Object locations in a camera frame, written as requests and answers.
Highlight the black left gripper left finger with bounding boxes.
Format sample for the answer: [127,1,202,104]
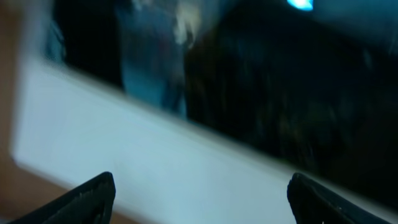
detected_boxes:
[9,172,116,224]

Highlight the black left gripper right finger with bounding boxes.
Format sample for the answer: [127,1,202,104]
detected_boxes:
[287,172,389,224]

